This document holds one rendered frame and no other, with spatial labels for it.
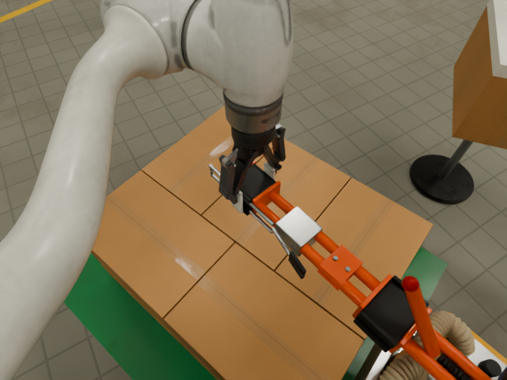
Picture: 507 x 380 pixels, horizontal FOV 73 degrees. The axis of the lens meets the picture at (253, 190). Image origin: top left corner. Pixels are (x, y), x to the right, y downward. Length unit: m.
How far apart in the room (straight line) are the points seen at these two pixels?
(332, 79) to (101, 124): 2.81
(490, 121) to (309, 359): 1.28
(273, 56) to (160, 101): 2.50
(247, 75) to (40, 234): 0.29
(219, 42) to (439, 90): 2.93
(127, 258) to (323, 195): 0.87
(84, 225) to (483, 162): 2.71
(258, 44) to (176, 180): 1.25
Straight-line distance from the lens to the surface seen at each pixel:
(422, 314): 0.58
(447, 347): 0.66
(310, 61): 3.29
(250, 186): 0.70
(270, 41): 0.44
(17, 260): 0.31
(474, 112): 1.83
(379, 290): 0.63
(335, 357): 1.32
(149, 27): 0.49
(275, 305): 1.33
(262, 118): 0.51
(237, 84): 0.47
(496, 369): 0.80
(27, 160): 2.85
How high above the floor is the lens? 1.82
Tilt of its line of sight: 55 degrees down
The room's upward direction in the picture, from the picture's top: straight up
